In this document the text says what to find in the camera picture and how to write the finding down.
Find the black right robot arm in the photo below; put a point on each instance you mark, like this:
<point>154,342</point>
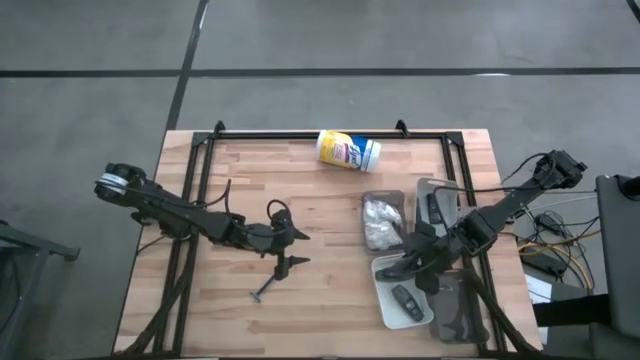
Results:
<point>510,202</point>

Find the grey metal stand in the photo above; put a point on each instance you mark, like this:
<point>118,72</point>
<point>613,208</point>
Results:
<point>30,250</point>

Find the black aluminium table frame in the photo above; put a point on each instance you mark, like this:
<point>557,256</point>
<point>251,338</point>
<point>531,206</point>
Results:
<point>300,135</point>

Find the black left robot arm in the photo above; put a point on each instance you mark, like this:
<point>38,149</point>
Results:
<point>170,212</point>

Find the yellow white wipes canister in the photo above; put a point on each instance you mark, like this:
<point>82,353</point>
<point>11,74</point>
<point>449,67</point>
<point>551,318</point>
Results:
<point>347,151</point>

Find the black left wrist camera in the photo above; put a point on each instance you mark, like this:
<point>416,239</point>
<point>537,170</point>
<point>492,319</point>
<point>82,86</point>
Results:
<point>282,219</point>

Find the white plastic bin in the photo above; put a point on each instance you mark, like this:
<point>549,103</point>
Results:
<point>395,322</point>

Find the dark grey trimmer with label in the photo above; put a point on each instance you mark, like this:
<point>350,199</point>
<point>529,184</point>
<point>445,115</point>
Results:
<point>407,302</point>

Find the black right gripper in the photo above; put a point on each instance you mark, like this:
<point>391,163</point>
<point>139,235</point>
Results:
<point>435,255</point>

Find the black power brick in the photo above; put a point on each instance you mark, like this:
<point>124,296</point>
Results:
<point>545,264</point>

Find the white cotton ball bag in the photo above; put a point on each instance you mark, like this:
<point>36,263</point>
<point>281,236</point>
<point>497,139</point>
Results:
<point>381,211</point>

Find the white paper sheet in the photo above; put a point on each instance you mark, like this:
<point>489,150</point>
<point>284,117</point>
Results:
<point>539,290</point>

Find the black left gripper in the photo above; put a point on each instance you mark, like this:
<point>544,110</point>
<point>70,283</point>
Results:
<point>272,239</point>

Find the clear cotton swab bag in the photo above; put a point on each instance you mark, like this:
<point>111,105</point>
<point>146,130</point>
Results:
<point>382,237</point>

